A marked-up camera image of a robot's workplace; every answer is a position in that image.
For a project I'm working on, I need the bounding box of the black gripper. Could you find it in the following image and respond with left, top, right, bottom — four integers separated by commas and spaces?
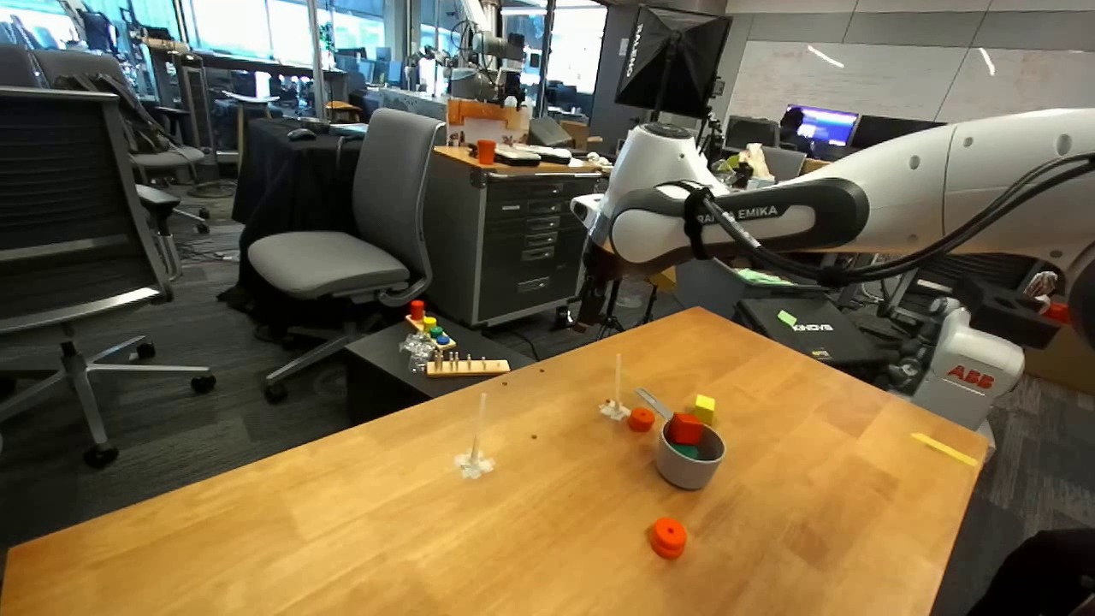
578, 254, 622, 326

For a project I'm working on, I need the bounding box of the yellow cube block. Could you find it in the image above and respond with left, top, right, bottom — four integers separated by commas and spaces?
688, 392, 720, 425

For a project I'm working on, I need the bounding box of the grey plastic pot with handle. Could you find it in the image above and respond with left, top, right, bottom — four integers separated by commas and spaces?
639, 390, 727, 494

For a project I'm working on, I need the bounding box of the red-orange cube block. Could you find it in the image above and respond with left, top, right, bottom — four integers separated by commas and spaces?
667, 413, 705, 444

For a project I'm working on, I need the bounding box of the white ABB robot base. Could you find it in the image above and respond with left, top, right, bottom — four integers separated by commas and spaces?
915, 301, 1028, 428

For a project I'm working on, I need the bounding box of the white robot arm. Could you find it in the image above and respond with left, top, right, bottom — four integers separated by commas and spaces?
581, 110, 1095, 336

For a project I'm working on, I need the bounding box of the grey drawer cabinet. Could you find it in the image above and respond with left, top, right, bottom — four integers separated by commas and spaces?
423, 147, 598, 327

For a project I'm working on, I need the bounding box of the small orange round block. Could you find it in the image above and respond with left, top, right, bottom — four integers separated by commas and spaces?
626, 408, 656, 431

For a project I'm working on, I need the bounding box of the colourful wooden stacking toy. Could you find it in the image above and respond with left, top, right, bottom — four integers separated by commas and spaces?
404, 298, 460, 351

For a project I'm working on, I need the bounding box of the black low side table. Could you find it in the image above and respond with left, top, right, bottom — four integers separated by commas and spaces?
346, 320, 531, 421

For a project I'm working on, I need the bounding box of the black softbox light stand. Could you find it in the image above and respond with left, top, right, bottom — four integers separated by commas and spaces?
615, 5, 732, 118

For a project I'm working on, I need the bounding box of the grey office chair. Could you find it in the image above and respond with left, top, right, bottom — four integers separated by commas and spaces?
247, 110, 441, 402

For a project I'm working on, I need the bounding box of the orange round block with hole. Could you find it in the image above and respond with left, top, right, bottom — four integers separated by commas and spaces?
647, 517, 688, 561

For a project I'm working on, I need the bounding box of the lit computer monitor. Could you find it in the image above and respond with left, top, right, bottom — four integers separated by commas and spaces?
796, 107, 860, 147

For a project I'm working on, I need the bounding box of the black mesh office chair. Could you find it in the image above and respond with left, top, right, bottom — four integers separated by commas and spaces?
0, 85, 214, 469

